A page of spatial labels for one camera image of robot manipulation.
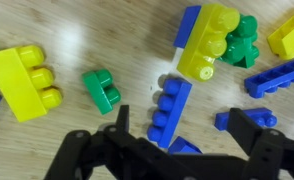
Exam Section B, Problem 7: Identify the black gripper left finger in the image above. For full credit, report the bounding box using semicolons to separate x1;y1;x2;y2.
43;104;145;180

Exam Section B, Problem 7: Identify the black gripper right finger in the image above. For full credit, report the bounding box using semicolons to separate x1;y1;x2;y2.
226;107;294;180

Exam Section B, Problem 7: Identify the yellow three-stud lego brick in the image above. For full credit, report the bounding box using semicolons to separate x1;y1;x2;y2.
266;5;294;61
176;3;241;83
0;44;64;123

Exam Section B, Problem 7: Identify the short blue lego brick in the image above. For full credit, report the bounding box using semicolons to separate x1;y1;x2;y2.
172;4;202;49
167;135;203;155

